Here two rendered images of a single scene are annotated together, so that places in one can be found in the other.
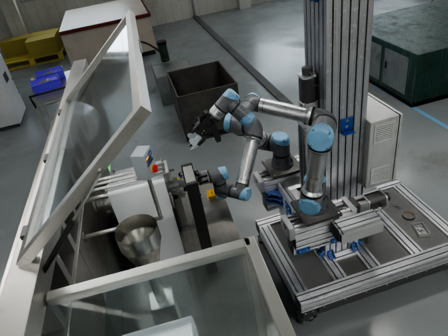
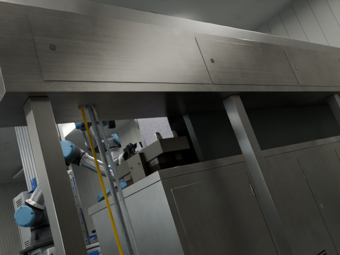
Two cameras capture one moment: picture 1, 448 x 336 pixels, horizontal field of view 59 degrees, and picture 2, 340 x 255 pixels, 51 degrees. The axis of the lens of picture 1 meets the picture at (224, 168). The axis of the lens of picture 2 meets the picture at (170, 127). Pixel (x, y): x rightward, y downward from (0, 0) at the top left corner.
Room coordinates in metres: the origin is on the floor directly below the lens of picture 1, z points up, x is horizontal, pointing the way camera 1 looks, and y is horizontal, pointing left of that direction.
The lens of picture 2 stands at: (2.70, 1.89, 0.68)
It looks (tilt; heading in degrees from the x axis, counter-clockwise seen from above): 15 degrees up; 234
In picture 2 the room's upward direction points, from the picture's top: 19 degrees counter-clockwise
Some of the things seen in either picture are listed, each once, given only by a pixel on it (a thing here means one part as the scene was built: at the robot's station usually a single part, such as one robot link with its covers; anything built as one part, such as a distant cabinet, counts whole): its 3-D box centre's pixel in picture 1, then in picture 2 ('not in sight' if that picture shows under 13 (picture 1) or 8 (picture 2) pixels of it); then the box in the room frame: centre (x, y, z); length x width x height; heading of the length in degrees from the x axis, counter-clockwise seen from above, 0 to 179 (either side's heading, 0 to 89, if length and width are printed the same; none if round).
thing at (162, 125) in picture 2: not in sight; (158, 140); (1.74, 0.43, 1.10); 0.23 x 0.01 x 0.18; 97
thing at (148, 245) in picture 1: (138, 235); not in sight; (0.97, 0.31, 1.50); 0.14 x 0.14 x 0.06
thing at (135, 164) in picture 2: not in sight; (137, 168); (1.95, 0.51, 0.96); 0.10 x 0.03 x 0.11; 97
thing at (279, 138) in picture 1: (279, 143); (37, 215); (2.21, -0.39, 0.98); 0.13 x 0.12 x 0.14; 56
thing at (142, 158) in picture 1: (146, 163); not in sight; (1.15, 0.26, 1.66); 0.07 x 0.07 x 0.10; 74
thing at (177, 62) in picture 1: (165, 65); not in sight; (5.81, 0.60, 0.44); 0.87 x 0.69 x 0.87; 9
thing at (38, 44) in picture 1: (32, 49); not in sight; (9.07, 3.73, 0.24); 1.35 x 0.93 x 0.49; 100
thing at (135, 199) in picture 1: (143, 234); not in sight; (1.35, 0.41, 1.17); 0.34 x 0.05 x 0.54; 97
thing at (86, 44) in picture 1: (109, 31); not in sight; (8.80, 1.90, 0.40); 2.11 x 1.71 x 0.79; 10
